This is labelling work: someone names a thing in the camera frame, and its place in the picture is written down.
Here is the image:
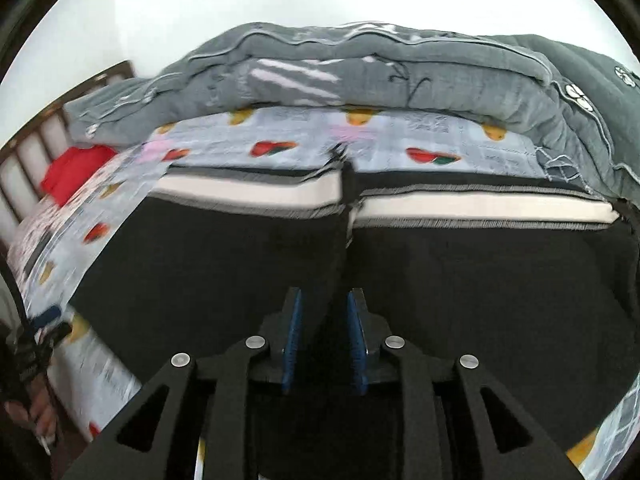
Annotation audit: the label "black pants with white stripe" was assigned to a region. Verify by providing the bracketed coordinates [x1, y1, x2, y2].
[70, 150, 639, 479]

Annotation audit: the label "fruit print bed sheet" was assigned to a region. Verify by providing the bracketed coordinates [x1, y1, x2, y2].
[6, 104, 640, 480]

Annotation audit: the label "grey folded quilt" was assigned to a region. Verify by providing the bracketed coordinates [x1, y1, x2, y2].
[64, 23, 639, 202]

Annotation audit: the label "dark wooden headboard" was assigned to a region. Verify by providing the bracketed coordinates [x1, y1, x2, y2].
[1, 61, 134, 255]

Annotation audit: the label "red pillow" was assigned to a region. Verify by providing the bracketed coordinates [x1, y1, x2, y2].
[40, 145, 117, 207]

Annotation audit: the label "person's left hand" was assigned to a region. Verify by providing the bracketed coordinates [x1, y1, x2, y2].
[3, 374, 58, 453]

